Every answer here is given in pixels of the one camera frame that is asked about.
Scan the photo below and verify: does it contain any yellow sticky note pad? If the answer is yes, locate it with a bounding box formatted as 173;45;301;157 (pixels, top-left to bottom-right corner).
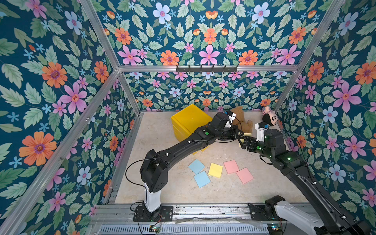
238;133;253;149
208;163;223;178

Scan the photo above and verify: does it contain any yellow plastic drawer cabinet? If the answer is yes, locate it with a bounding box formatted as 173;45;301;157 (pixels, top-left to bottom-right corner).
171;104;212;142

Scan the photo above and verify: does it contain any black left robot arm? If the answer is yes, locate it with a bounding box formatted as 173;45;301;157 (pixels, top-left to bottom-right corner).
140;111;243;213

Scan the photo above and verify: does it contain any lower blue sticky note pad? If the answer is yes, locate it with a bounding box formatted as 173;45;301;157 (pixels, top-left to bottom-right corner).
194;171;211;188

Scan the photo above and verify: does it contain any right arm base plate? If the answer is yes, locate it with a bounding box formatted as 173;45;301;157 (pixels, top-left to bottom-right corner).
248;203;279;221

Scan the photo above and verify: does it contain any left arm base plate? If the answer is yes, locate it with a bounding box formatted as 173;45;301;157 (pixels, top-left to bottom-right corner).
133;205;174;223

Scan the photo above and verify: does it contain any black wall hook rail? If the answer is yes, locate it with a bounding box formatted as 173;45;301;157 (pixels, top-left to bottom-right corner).
175;65;238;73

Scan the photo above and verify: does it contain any pink black plush toy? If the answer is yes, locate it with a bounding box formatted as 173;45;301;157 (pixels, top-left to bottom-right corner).
261;106;279;126

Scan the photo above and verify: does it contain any upper blue sticky note pad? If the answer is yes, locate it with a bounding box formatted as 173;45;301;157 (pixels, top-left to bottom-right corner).
189;159;205;174

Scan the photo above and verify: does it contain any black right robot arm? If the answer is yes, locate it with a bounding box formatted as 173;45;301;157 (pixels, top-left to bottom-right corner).
239;129;371;235

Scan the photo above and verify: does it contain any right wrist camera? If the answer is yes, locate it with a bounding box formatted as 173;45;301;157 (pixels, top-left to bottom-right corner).
255;122;269;142

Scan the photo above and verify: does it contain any blue sticky note pad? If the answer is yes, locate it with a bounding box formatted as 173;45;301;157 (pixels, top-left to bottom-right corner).
194;171;211;188
189;159;205;174

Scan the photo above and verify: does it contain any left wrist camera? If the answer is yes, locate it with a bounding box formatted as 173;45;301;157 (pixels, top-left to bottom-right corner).
225;111;236;128

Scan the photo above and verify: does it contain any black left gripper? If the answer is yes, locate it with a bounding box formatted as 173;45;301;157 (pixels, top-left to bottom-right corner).
212;126;244;141

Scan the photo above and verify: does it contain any pink sticky note pad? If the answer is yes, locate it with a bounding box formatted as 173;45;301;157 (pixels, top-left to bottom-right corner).
223;160;240;174
236;168;254;184

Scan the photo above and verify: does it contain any brown teddy bear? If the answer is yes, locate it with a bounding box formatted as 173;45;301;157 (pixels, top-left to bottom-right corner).
230;106;253;134

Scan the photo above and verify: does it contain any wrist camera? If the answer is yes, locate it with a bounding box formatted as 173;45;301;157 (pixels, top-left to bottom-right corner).
255;122;269;142
225;111;236;128

